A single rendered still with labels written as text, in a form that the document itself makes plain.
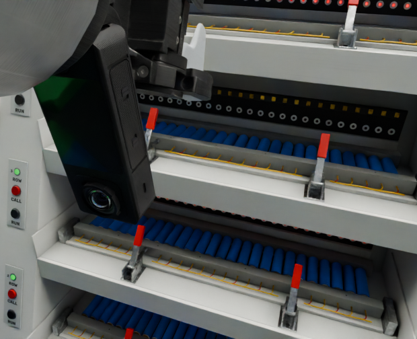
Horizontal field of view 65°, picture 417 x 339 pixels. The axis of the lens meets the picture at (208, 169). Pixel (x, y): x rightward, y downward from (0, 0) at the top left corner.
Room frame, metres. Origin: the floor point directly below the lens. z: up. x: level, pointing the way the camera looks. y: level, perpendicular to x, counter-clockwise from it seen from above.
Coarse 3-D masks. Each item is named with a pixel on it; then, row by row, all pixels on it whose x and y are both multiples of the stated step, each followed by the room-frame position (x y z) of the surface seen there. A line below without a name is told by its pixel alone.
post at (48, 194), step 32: (32, 96) 0.55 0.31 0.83; (0, 128) 0.57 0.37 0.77; (32, 128) 0.55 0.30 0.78; (0, 160) 0.57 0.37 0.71; (32, 160) 0.55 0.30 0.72; (0, 192) 0.57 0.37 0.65; (32, 192) 0.55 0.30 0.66; (64, 192) 0.61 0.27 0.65; (0, 224) 0.57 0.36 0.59; (32, 224) 0.55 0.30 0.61; (0, 256) 0.57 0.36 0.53; (32, 256) 0.55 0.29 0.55; (0, 288) 0.57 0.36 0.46; (32, 288) 0.55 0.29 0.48; (64, 288) 0.63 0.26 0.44; (0, 320) 0.57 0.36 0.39; (32, 320) 0.55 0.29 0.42
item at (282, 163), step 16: (160, 144) 0.57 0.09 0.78; (176, 144) 0.56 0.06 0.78; (192, 144) 0.55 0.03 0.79; (208, 144) 0.55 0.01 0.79; (224, 160) 0.54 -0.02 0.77; (240, 160) 0.53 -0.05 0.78; (256, 160) 0.52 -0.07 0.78; (272, 160) 0.52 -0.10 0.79; (288, 160) 0.51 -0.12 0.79; (304, 160) 0.51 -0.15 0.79; (336, 176) 0.49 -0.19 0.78; (352, 176) 0.49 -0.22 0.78; (368, 176) 0.48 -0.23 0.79; (384, 176) 0.47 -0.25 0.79; (400, 176) 0.48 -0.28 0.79; (400, 192) 0.47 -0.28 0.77
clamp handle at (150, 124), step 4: (152, 108) 0.54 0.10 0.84; (156, 108) 0.54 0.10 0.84; (152, 112) 0.53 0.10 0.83; (156, 112) 0.53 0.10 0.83; (152, 116) 0.53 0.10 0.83; (156, 116) 0.53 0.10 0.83; (148, 120) 0.53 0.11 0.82; (152, 120) 0.53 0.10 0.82; (148, 124) 0.53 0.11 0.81; (152, 124) 0.53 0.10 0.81; (148, 128) 0.53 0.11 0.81; (152, 128) 0.53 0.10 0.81; (148, 132) 0.53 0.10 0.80; (148, 136) 0.52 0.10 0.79; (148, 140) 0.52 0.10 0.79; (148, 144) 0.52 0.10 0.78; (148, 148) 0.53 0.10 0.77
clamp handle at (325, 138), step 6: (324, 138) 0.47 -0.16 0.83; (324, 144) 0.46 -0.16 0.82; (318, 150) 0.46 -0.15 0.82; (324, 150) 0.46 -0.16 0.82; (318, 156) 0.46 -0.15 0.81; (324, 156) 0.46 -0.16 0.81; (318, 162) 0.46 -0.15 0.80; (318, 168) 0.46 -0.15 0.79; (318, 174) 0.45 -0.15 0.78; (318, 180) 0.45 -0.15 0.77
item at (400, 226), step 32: (256, 128) 0.63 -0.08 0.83; (288, 128) 0.62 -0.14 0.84; (160, 160) 0.53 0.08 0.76; (416, 160) 0.55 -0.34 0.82; (160, 192) 0.50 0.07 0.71; (192, 192) 0.49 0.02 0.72; (224, 192) 0.47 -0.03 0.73; (256, 192) 0.45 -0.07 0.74; (288, 192) 0.46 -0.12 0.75; (384, 192) 0.48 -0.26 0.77; (416, 192) 0.46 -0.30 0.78; (288, 224) 0.45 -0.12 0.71; (320, 224) 0.44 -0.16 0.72; (352, 224) 0.43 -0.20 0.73; (384, 224) 0.41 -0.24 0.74; (416, 224) 0.40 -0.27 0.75
